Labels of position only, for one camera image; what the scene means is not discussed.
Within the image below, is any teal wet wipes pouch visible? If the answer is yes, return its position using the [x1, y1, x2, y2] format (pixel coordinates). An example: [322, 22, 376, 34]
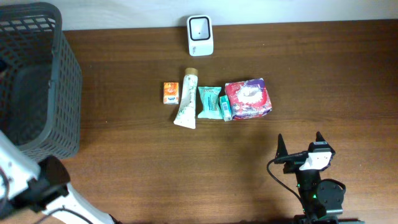
[198, 86, 223, 119]

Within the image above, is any white tube with tan cap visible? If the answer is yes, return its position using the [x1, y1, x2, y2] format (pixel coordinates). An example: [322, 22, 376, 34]
[174, 68, 198, 129]

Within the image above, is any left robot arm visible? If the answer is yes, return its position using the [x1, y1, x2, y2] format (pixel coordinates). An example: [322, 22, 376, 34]
[1, 133, 120, 224]

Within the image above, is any grey plastic mesh basket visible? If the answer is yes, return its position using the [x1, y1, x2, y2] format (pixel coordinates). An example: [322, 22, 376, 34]
[1, 2, 83, 161]

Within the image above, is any small teal box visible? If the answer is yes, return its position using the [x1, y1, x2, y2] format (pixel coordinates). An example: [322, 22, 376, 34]
[219, 95, 232, 121]

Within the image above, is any small orange box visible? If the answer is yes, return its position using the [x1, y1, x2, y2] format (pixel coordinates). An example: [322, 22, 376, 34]
[163, 82, 179, 105]

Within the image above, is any red purple tissue pack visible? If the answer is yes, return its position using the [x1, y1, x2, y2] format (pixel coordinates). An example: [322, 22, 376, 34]
[225, 78, 272, 120]

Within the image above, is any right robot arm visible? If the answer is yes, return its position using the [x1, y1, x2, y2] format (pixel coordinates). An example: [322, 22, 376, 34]
[271, 132, 346, 223]

